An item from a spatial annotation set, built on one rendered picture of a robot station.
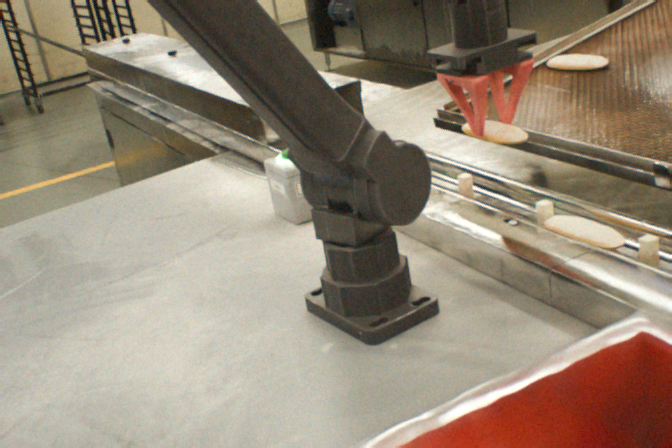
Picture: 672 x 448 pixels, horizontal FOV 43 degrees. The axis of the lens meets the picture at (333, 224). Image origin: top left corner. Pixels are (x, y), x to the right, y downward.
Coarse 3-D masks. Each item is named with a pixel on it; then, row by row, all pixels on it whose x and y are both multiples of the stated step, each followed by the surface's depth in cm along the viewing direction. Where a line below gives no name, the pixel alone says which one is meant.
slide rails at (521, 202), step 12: (432, 168) 112; (444, 180) 107; (456, 180) 106; (456, 192) 102; (480, 192) 101; (492, 192) 100; (504, 192) 99; (516, 204) 95; (528, 204) 95; (516, 216) 92; (576, 216) 90; (612, 228) 85; (636, 240) 82; (612, 252) 80; (660, 252) 79; (648, 264) 77
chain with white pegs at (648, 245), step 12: (36, 36) 357; (72, 48) 299; (468, 180) 101; (468, 192) 101; (492, 204) 99; (540, 204) 89; (540, 216) 90; (552, 216) 90; (648, 240) 77; (648, 252) 77
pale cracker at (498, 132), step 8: (464, 128) 97; (488, 128) 94; (496, 128) 93; (504, 128) 93; (512, 128) 92; (488, 136) 93; (496, 136) 92; (504, 136) 91; (512, 136) 91; (520, 136) 91
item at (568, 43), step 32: (640, 0) 132; (608, 64) 116; (640, 64) 113; (544, 96) 114; (576, 96) 110; (608, 96) 107; (640, 96) 104; (544, 128) 105; (608, 128) 100; (640, 128) 97; (608, 160) 93; (640, 160) 88
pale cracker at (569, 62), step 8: (560, 56) 122; (568, 56) 121; (576, 56) 120; (584, 56) 119; (592, 56) 118; (552, 64) 122; (560, 64) 120; (568, 64) 119; (576, 64) 118; (584, 64) 117; (592, 64) 116; (600, 64) 116
